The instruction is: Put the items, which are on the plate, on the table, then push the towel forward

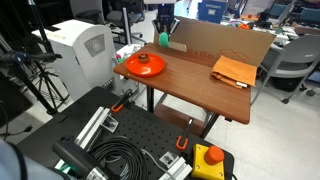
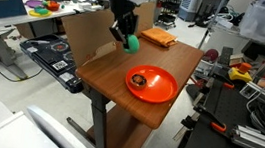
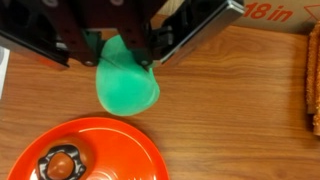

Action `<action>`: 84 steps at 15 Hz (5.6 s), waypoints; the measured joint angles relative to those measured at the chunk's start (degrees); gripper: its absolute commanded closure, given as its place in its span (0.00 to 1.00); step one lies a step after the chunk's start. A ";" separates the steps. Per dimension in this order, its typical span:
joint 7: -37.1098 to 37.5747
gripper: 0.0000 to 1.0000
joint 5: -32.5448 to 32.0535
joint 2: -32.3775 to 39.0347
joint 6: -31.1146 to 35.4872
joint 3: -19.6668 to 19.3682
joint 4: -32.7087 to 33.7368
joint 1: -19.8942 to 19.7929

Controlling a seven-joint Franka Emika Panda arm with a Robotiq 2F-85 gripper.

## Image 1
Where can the orange round plate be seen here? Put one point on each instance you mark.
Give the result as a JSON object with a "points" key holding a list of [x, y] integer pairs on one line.
{"points": [[150, 69]]}

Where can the white background table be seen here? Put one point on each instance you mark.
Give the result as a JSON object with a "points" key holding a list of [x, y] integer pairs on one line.
{"points": [[271, 36]]}

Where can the blue storage box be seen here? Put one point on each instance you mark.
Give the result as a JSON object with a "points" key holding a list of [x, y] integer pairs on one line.
{"points": [[212, 10]]}

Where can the wooden table lower panel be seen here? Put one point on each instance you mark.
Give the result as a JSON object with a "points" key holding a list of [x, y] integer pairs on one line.
{"points": [[176, 118]]}

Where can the black camera tripod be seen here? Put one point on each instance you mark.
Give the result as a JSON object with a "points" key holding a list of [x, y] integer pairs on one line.
{"points": [[36, 66]]}

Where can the small metal corner bracket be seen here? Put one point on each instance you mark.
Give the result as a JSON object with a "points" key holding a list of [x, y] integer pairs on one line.
{"points": [[110, 124]]}

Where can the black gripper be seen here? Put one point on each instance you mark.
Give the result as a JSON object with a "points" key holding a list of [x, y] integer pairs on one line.
{"points": [[165, 13]]}

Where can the white container with toys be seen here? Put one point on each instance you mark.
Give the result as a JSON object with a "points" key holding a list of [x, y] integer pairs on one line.
{"points": [[128, 50]]}

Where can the brown cardboard panel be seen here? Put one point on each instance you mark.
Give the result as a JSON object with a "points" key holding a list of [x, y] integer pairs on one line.
{"points": [[213, 36]]}

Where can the orange black bar clamp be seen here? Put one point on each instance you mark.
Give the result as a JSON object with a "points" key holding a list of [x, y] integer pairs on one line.
{"points": [[182, 138], [119, 103]]}

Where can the black cylindrical device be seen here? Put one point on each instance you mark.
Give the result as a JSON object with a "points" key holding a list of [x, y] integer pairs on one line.
{"points": [[76, 156]]}

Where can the aluminium extrusion rail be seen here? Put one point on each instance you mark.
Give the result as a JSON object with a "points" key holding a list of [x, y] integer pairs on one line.
{"points": [[93, 128], [176, 168]]}

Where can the light blue garment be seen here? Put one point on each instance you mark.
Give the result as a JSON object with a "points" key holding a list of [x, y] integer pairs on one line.
{"points": [[20, 163]]}

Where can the yellow emergency stop box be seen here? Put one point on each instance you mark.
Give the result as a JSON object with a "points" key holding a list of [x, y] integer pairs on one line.
{"points": [[206, 165]]}

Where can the green foam ball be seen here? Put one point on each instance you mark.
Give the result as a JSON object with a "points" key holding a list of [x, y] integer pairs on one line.
{"points": [[163, 40]]}

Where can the white machine cabinet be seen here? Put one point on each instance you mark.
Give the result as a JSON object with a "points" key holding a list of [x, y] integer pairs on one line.
{"points": [[83, 60]]}

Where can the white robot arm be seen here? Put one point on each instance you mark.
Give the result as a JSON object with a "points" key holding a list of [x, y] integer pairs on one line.
{"points": [[160, 1]]}

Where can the silver vertical pole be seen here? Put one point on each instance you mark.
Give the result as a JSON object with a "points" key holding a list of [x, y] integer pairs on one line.
{"points": [[126, 26]]}

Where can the orange folded towel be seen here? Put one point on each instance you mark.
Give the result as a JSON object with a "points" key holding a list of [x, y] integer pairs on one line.
{"points": [[233, 70]]}

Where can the black table leg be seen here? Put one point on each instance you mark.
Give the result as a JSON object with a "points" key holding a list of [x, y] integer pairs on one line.
{"points": [[210, 125]]}

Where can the small brown round toy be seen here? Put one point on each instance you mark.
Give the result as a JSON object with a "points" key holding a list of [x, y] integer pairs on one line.
{"points": [[143, 58]]}

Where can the black perforated breadboard table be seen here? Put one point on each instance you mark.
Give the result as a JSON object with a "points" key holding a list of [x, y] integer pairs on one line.
{"points": [[146, 126]]}

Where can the grey plastic chair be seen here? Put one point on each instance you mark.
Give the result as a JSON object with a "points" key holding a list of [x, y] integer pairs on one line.
{"points": [[293, 56]]}

